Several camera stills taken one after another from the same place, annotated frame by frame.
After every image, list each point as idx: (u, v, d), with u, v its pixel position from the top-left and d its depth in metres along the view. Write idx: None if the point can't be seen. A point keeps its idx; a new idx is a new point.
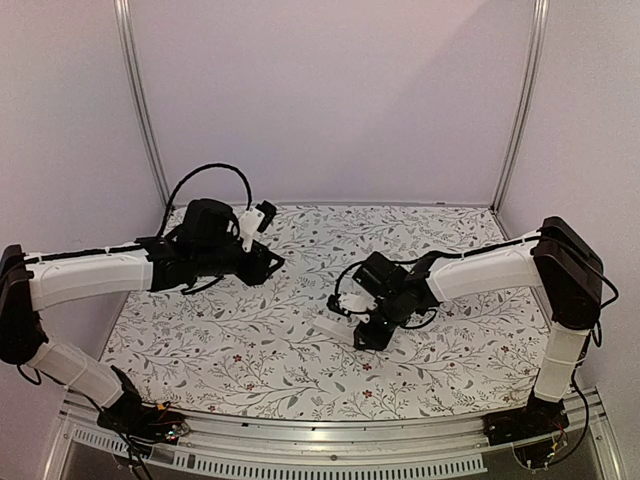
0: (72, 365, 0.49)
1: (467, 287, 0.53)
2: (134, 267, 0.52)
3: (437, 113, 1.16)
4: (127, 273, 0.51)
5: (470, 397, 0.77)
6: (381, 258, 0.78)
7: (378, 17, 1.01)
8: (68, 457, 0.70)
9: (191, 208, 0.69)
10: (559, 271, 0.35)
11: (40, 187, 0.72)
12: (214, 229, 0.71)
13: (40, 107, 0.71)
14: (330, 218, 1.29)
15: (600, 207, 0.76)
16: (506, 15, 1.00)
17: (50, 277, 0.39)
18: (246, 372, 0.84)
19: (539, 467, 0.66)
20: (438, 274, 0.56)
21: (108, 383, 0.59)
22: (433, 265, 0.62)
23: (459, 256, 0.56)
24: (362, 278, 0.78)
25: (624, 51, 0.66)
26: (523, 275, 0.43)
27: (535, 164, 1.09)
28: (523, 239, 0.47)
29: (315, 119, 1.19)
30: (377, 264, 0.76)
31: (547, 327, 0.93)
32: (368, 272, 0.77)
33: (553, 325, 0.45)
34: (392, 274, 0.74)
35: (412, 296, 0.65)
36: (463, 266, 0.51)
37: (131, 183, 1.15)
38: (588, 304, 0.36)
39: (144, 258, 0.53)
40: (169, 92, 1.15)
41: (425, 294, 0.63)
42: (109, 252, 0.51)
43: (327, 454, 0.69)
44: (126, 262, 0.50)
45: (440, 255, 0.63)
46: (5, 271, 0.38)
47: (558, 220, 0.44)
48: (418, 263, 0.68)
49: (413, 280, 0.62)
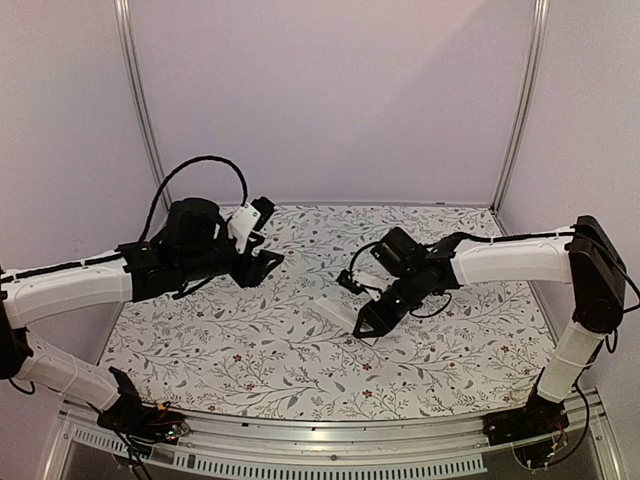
0: (63, 373, 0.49)
1: (489, 274, 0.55)
2: (113, 280, 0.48)
3: (438, 113, 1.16)
4: (104, 286, 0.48)
5: (470, 397, 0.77)
6: (405, 233, 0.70)
7: (378, 18, 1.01)
8: (68, 457, 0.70)
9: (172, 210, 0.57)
10: (593, 268, 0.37)
11: (41, 187, 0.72)
12: (200, 233, 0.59)
13: (40, 107, 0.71)
14: (330, 218, 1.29)
15: (600, 208, 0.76)
16: (506, 16, 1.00)
17: (24, 296, 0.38)
18: (246, 372, 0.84)
19: (538, 467, 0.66)
20: (465, 257, 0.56)
21: (101, 388, 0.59)
22: (458, 245, 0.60)
23: (487, 242, 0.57)
24: (381, 253, 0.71)
25: (624, 51, 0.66)
26: (552, 269, 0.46)
27: (535, 164, 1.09)
28: (557, 232, 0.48)
29: (315, 119, 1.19)
30: (399, 239, 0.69)
31: (547, 327, 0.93)
32: (387, 247, 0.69)
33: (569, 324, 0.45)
34: (412, 252, 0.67)
35: (433, 273, 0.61)
36: (493, 253, 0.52)
37: (131, 183, 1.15)
38: (613, 307, 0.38)
39: (121, 269, 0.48)
40: (169, 92, 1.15)
41: (446, 270, 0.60)
42: (84, 265, 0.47)
43: (327, 454, 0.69)
44: (105, 274, 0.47)
45: (465, 237, 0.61)
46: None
47: (591, 221, 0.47)
48: (441, 242, 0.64)
49: (435, 257, 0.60)
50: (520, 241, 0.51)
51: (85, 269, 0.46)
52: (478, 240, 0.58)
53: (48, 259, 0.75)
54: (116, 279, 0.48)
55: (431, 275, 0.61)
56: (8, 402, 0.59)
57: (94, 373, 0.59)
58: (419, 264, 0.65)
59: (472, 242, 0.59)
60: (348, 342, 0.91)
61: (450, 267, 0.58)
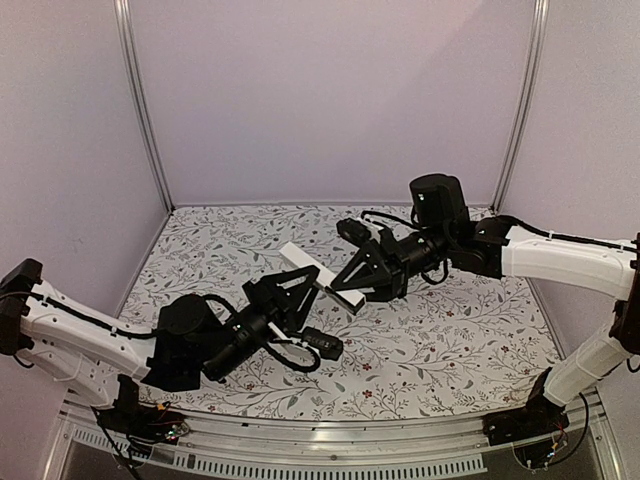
0: (62, 371, 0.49)
1: (540, 271, 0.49)
2: (127, 359, 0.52)
3: (438, 112, 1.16)
4: (119, 360, 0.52)
5: (470, 397, 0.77)
6: (459, 186, 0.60)
7: (379, 18, 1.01)
8: (68, 457, 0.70)
9: (180, 318, 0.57)
10: None
11: (41, 189, 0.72)
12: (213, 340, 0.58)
13: (40, 107, 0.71)
14: (330, 218, 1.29)
15: (599, 207, 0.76)
16: (507, 15, 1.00)
17: (42, 324, 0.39)
18: (246, 372, 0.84)
19: (538, 467, 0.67)
20: (519, 247, 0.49)
21: (96, 392, 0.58)
22: (508, 232, 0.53)
23: (547, 235, 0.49)
24: (424, 201, 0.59)
25: (625, 50, 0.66)
26: (611, 283, 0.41)
27: (534, 164, 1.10)
28: (621, 246, 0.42)
29: (315, 116, 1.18)
30: (454, 195, 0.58)
31: (547, 327, 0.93)
32: (445, 200, 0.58)
33: (606, 339, 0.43)
34: (461, 224, 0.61)
35: (477, 256, 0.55)
36: (550, 249, 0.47)
37: (131, 182, 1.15)
38: None
39: (140, 358, 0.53)
40: (169, 91, 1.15)
41: (494, 256, 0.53)
42: (114, 333, 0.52)
43: (327, 454, 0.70)
44: (121, 351, 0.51)
45: (517, 224, 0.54)
46: (30, 291, 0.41)
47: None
48: (486, 225, 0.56)
49: (484, 240, 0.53)
50: (581, 244, 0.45)
51: (113, 339, 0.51)
52: (533, 231, 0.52)
53: (49, 258, 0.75)
54: (133, 359, 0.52)
55: (474, 257, 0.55)
56: (6, 390, 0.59)
57: (94, 380, 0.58)
58: (466, 239, 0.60)
59: (526, 232, 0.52)
60: (347, 342, 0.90)
61: (499, 255, 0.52)
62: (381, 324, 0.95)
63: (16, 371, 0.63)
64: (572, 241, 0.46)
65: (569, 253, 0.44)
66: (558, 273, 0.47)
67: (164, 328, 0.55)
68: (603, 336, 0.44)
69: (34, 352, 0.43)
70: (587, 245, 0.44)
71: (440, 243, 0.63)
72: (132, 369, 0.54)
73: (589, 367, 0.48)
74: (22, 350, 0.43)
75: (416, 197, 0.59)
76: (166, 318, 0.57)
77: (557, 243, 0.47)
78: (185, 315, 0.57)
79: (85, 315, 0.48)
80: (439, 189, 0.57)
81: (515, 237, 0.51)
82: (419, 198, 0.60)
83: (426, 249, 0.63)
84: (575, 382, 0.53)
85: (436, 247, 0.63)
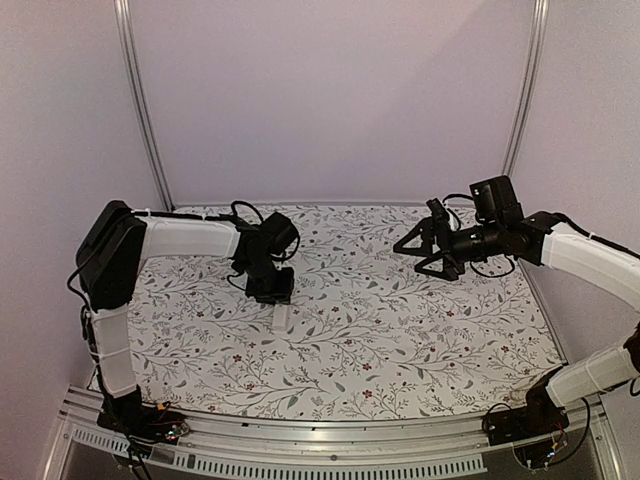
0: (118, 343, 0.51)
1: (576, 270, 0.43)
2: (221, 232, 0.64)
3: (438, 113, 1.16)
4: (215, 237, 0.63)
5: (470, 397, 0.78)
6: (511, 185, 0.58)
7: (379, 17, 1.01)
8: (68, 456, 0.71)
9: (279, 221, 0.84)
10: None
11: (40, 189, 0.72)
12: (283, 243, 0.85)
13: (41, 109, 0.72)
14: (330, 218, 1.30)
15: (599, 207, 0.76)
16: (509, 14, 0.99)
17: (160, 229, 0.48)
18: (246, 372, 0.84)
19: (538, 467, 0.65)
20: (561, 239, 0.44)
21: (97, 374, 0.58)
22: (556, 226, 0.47)
23: (587, 235, 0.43)
24: (478, 196, 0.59)
25: (627, 51, 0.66)
26: (635, 296, 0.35)
27: (534, 164, 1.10)
28: None
29: (315, 114, 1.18)
30: (504, 188, 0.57)
31: (546, 327, 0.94)
32: (495, 193, 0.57)
33: (620, 350, 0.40)
34: (515, 215, 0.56)
35: (521, 239, 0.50)
36: (580, 248, 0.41)
37: (131, 182, 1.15)
38: None
39: (233, 229, 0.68)
40: (169, 91, 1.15)
41: (536, 242, 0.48)
42: (204, 219, 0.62)
43: (327, 454, 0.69)
44: (217, 229, 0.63)
45: (566, 220, 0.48)
46: (116, 219, 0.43)
47: None
48: (540, 213, 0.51)
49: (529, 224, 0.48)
50: (619, 251, 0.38)
51: (204, 222, 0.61)
52: (579, 229, 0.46)
53: (48, 260, 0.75)
54: (228, 231, 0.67)
55: (518, 239, 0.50)
56: (5, 394, 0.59)
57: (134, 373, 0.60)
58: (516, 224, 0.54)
59: (572, 229, 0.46)
60: (348, 342, 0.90)
61: (540, 242, 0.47)
62: (381, 324, 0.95)
63: (30, 342, 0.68)
64: (613, 247, 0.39)
65: (597, 256, 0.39)
66: (592, 276, 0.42)
67: (287, 224, 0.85)
68: (618, 347, 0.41)
69: (96, 318, 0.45)
70: (623, 255, 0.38)
71: (492, 240, 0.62)
72: (223, 245, 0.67)
73: (597, 373, 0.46)
74: (108, 315, 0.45)
75: (470, 192, 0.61)
76: (275, 224, 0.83)
77: (594, 242, 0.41)
78: (284, 226, 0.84)
79: (164, 215, 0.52)
80: (490, 183, 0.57)
81: (559, 230, 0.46)
82: (475, 193, 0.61)
83: (474, 242, 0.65)
84: (581, 386, 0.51)
85: (485, 242, 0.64)
